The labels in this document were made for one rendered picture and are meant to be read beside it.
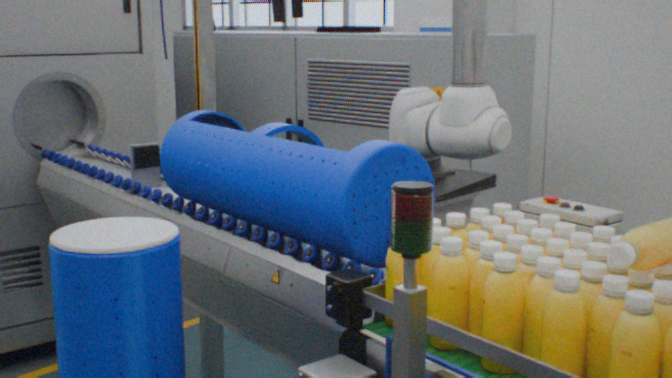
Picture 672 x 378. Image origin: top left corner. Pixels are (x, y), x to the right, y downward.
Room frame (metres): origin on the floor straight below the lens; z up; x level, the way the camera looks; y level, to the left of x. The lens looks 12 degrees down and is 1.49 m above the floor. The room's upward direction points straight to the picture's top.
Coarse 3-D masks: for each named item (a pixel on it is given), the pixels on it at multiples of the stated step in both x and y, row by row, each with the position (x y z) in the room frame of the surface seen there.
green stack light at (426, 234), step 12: (396, 228) 1.12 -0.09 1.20; (408, 228) 1.11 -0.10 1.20; (420, 228) 1.11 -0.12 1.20; (432, 228) 1.13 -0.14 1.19; (396, 240) 1.12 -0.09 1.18; (408, 240) 1.11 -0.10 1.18; (420, 240) 1.11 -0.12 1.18; (432, 240) 1.13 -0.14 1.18; (396, 252) 1.12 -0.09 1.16; (408, 252) 1.11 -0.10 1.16; (420, 252) 1.11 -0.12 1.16
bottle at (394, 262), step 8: (392, 256) 1.47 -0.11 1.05; (400, 256) 1.46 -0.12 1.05; (392, 264) 1.46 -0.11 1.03; (400, 264) 1.46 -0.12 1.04; (392, 272) 1.46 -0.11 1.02; (400, 272) 1.46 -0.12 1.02; (392, 280) 1.46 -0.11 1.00; (400, 280) 1.46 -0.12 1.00; (392, 288) 1.46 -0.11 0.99; (392, 296) 1.46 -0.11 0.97; (392, 320) 1.46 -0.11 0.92; (392, 328) 1.46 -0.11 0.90
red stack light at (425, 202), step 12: (396, 192) 1.13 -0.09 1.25; (432, 192) 1.13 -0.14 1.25; (396, 204) 1.12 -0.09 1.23; (408, 204) 1.11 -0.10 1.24; (420, 204) 1.11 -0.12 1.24; (432, 204) 1.13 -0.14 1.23; (396, 216) 1.12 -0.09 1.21; (408, 216) 1.11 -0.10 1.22; (420, 216) 1.11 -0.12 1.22; (432, 216) 1.13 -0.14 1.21
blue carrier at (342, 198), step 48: (192, 144) 2.17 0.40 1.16; (240, 144) 2.01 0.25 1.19; (288, 144) 1.88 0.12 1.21; (384, 144) 1.70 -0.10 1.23; (192, 192) 2.18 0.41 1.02; (240, 192) 1.94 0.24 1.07; (288, 192) 1.78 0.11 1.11; (336, 192) 1.65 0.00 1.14; (384, 192) 1.69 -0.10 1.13; (336, 240) 1.66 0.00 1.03; (384, 240) 1.69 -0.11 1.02
